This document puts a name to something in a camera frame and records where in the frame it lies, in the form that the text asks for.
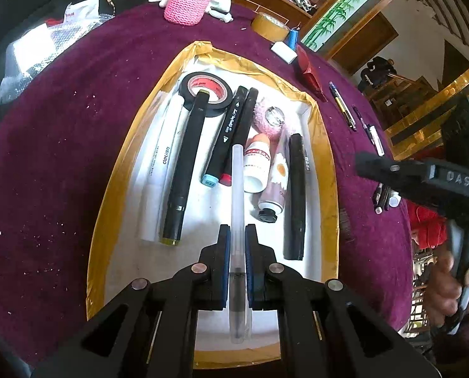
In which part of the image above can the black marker yellow band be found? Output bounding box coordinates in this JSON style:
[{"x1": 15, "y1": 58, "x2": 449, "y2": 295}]
[{"x1": 158, "y1": 90, "x2": 212, "y2": 247}]

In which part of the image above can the black and yellow pen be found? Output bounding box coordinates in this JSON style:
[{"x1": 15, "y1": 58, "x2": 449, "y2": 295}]
[{"x1": 329, "y1": 82, "x2": 357, "y2": 131}]

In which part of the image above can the bamboo painted panel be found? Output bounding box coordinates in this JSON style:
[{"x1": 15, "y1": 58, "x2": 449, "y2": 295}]
[{"x1": 299, "y1": 0, "x2": 400, "y2": 52}]

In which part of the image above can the thin black pen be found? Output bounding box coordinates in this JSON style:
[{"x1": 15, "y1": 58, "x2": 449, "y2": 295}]
[{"x1": 372, "y1": 183, "x2": 393, "y2": 215}]

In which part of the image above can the daisy print tube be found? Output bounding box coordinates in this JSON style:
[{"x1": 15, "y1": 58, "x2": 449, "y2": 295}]
[{"x1": 257, "y1": 128, "x2": 292, "y2": 224}]

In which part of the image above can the thick black marker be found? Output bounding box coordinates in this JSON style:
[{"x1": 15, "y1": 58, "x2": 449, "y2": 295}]
[{"x1": 283, "y1": 133, "x2": 312, "y2": 261}]

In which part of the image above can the long white marker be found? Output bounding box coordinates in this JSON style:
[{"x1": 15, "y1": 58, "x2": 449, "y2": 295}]
[{"x1": 140, "y1": 91, "x2": 188, "y2": 243}]

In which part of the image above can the wooden staircase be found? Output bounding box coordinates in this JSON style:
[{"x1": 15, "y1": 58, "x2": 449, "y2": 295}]
[{"x1": 400, "y1": 0, "x2": 469, "y2": 67}]

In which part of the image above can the red cloth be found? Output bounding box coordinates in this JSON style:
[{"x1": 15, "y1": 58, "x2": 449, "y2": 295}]
[{"x1": 408, "y1": 201, "x2": 449, "y2": 250}]

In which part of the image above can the black electrical tape roll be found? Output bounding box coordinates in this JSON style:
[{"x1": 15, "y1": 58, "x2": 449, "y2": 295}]
[{"x1": 178, "y1": 72, "x2": 234, "y2": 118}]

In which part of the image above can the clear plastic pen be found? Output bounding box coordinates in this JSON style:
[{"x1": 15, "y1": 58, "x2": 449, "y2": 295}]
[{"x1": 229, "y1": 144, "x2": 251, "y2": 344}]

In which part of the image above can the white plastic bag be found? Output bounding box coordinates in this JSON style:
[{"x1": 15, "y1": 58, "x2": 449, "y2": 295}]
[{"x1": 63, "y1": 0, "x2": 109, "y2": 28}]

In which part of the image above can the pink fluffy pompom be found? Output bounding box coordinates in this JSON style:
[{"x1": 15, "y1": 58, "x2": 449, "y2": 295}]
[{"x1": 252, "y1": 96, "x2": 296, "y2": 142}]

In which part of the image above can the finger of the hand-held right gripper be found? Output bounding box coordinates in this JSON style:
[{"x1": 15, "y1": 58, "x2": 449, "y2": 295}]
[{"x1": 354, "y1": 152, "x2": 428, "y2": 199}]

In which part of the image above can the black marker blue cap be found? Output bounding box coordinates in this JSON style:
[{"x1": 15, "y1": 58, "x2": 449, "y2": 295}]
[{"x1": 201, "y1": 85, "x2": 248, "y2": 187}]

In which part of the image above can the person's right forearm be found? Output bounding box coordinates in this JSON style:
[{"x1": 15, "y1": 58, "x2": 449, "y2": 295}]
[{"x1": 427, "y1": 283, "x2": 469, "y2": 365}]

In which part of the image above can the brown packing tape roll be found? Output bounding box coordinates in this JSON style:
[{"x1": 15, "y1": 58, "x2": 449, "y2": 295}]
[{"x1": 251, "y1": 13, "x2": 290, "y2": 43}]

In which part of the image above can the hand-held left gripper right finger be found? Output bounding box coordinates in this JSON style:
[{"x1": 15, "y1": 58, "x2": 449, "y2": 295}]
[{"x1": 244, "y1": 224, "x2": 442, "y2": 378}]

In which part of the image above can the white eraser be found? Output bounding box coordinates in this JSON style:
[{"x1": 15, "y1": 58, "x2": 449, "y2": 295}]
[{"x1": 271, "y1": 41, "x2": 298, "y2": 64}]

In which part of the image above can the white figurine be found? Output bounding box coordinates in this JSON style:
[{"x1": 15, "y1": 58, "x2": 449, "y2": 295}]
[{"x1": 148, "y1": 0, "x2": 234, "y2": 23}]

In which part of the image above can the maroon velvet tablecloth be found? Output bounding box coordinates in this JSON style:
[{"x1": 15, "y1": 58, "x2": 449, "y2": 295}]
[{"x1": 0, "y1": 2, "x2": 414, "y2": 367}]

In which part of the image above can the person's right hand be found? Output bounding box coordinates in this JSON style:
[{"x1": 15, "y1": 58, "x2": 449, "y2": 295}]
[{"x1": 425, "y1": 250, "x2": 469, "y2": 325}]

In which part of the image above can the purple pen white cap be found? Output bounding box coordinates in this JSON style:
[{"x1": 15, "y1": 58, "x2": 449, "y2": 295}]
[{"x1": 353, "y1": 105, "x2": 385, "y2": 157}]

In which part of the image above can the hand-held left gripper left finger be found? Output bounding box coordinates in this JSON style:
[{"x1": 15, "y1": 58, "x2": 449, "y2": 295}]
[{"x1": 32, "y1": 224, "x2": 232, "y2": 378}]

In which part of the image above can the gold-edged cardboard box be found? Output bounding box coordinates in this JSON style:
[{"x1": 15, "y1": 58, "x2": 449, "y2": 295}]
[{"x1": 86, "y1": 40, "x2": 339, "y2": 370}]

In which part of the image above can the red foil packet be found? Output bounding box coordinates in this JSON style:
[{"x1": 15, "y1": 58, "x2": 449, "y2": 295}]
[{"x1": 295, "y1": 45, "x2": 327, "y2": 102}]

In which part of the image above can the black bag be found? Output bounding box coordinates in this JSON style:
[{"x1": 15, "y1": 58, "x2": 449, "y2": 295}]
[{"x1": 356, "y1": 57, "x2": 398, "y2": 93}]

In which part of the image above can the bubble wrap sheet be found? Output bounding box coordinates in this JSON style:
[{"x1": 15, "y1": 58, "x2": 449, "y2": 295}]
[{"x1": 0, "y1": 12, "x2": 115, "y2": 115}]

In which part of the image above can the white bottle orange cap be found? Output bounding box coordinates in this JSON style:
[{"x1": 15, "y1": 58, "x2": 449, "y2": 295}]
[{"x1": 243, "y1": 133, "x2": 274, "y2": 193}]

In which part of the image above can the wooden chair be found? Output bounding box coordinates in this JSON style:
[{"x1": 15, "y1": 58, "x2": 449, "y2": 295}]
[{"x1": 362, "y1": 73, "x2": 440, "y2": 127}]

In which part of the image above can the black marker red cap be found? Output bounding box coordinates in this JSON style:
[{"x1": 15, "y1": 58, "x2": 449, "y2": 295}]
[{"x1": 219, "y1": 87, "x2": 259, "y2": 186}]

